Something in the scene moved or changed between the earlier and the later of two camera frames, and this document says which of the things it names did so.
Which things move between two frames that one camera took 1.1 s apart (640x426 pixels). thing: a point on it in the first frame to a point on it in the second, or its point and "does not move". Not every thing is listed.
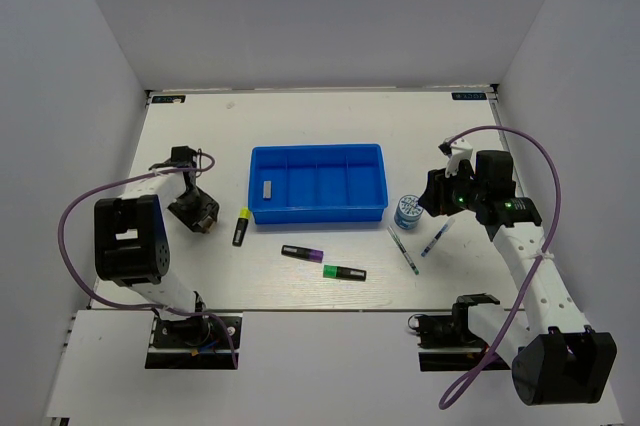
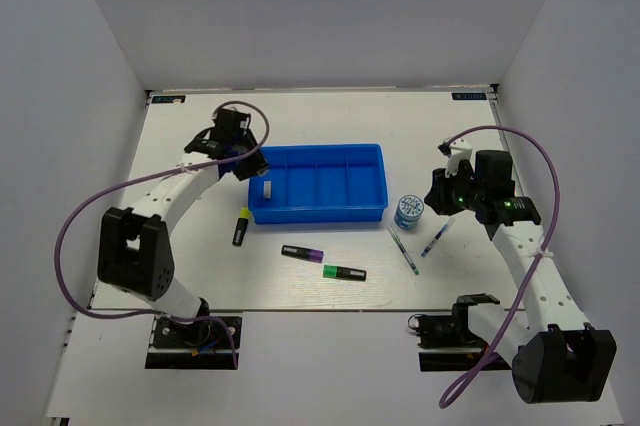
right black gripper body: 457,192 does not move
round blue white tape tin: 408,213 does not move
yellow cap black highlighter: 244,216 does not move
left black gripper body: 193,206 to 249,163
